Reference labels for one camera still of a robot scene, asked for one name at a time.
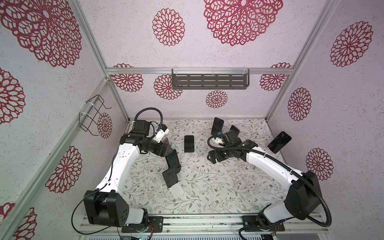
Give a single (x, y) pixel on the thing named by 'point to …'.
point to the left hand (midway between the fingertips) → (166, 151)
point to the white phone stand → (177, 190)
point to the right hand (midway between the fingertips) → (214, 153)
